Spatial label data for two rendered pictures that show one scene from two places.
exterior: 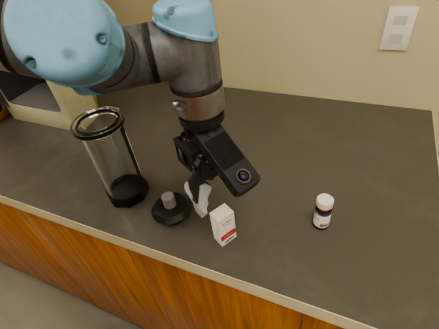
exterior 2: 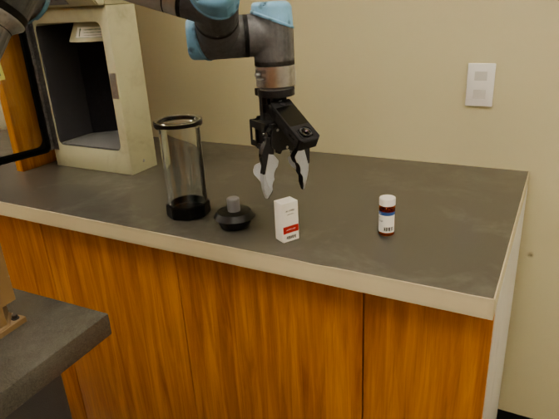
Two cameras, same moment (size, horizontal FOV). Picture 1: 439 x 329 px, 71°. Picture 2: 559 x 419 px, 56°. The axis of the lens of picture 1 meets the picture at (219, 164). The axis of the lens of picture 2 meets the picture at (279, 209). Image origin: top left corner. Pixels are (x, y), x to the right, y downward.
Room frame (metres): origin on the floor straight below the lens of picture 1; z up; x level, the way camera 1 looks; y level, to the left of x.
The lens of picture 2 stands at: (-0.61, 0.02, 1.41)
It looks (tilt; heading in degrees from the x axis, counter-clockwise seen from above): 22 degrees down; 0
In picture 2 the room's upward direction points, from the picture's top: 3 degrees counter-clockwise
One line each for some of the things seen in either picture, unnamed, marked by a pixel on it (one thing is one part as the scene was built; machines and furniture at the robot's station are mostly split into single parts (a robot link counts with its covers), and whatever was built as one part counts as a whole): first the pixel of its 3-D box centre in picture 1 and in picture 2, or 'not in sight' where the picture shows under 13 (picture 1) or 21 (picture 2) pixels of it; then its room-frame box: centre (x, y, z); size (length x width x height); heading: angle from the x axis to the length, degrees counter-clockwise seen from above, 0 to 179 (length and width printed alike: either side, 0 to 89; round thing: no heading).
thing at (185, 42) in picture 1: (187, 46); (271, 33); (0.40, 0.02, 1.35); 0.09 x 0.08 x 0.11; 95
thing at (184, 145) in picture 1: (203, 140); (275, 119); (0.41, 0.02, 1.19); 0.09 x 0.08 x 0.12; 32
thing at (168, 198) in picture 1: (170, 205); (234, 211); (0.47, 0.12, 0.97); 0.09 x 0.09 x 0.07
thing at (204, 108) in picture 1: (197, 99); (274, 77); (0.40, 0.02, 1.27); 0.08 x 0.08 x 0.05
